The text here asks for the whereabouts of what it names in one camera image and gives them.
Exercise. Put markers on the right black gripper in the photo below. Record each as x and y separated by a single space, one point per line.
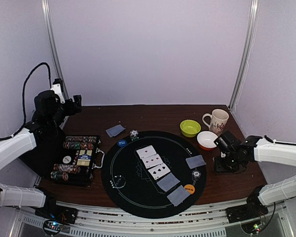
223 163

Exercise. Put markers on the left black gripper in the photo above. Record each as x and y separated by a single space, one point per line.
71 109

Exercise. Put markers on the poker chip stack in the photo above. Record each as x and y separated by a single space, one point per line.
133 134
196 175

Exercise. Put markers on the orange big blind button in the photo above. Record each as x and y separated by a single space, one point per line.
190 188

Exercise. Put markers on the single grey card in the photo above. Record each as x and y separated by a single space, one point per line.
115 130

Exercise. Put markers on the face-down grey card front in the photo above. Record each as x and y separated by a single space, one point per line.
178 195

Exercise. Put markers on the face-down grey board card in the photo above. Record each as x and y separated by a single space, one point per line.
168 182

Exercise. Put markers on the blue small blind button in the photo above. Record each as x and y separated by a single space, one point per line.
122 143

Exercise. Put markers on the face-up spades card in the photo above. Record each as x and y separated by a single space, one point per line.
159 171

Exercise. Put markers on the face-up red card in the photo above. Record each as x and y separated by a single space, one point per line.
146 152
152 161

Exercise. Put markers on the face-up red card top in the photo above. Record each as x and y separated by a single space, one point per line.
146 152

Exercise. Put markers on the poker chip row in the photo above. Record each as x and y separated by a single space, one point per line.
59 176
81 139
67 168
78 145

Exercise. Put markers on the clear acrylic dealer puck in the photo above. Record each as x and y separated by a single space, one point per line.
118 181

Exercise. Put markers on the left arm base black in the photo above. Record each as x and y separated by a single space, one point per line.
50 210

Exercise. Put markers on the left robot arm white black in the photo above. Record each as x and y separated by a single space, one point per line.
37 140

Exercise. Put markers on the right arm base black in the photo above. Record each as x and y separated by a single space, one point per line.
252 209

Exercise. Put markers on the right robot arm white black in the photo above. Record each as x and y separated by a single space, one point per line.
235 156

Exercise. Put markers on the white orange bowl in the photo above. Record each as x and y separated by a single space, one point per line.
206 140

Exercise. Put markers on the white decorated mug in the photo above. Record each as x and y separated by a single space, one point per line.
218 121

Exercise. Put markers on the green bowl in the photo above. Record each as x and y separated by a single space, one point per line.
190 128

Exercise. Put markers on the boxed playing card deck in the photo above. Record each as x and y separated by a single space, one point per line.
82 158

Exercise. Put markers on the white dealer button in case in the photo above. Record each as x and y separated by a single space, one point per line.
66 159

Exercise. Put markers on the black poker chip case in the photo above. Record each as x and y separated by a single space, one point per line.
43 157

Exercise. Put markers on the right circuit board with LEDs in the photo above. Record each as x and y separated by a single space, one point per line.
253 228

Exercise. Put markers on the circuit board with leds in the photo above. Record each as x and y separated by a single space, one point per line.
51 227
253 228

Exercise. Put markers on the black round poker mat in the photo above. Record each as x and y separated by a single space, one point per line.
141 196

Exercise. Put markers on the left circuit board with LEDs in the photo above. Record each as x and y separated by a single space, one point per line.
51 227

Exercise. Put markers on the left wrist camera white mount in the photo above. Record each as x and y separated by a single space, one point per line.
57 87

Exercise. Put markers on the front aluminium rail frame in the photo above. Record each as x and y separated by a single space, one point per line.
207 220

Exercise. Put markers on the right aluminium frame post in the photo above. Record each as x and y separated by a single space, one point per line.
244 64

